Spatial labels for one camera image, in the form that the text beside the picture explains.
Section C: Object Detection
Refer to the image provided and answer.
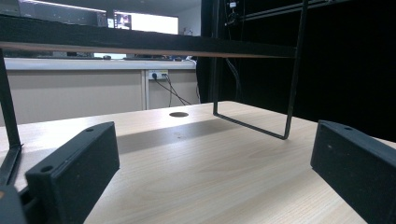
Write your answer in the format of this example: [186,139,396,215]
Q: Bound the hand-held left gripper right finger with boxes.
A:
[309,119,396,224]

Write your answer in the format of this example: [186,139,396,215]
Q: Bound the black power cables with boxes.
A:
[151,73,201,107]

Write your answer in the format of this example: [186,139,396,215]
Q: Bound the black two-tier shelf rack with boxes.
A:
[0,0,347,188]

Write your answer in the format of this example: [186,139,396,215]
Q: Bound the white power strip with plug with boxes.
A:
[148,69,169,81]

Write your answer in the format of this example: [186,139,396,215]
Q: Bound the black hanging cable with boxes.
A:
[224,57,243,102]

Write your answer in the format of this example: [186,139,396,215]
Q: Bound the dark computer monitor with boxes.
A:
[18,0,108,28]

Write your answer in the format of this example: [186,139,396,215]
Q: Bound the dark curtain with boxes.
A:
[195,0,396,144]

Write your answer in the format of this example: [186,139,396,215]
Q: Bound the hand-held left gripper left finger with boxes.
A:
[24,120,121,224]

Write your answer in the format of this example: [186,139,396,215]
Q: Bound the lit computer monitor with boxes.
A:
[112,10,180,35]

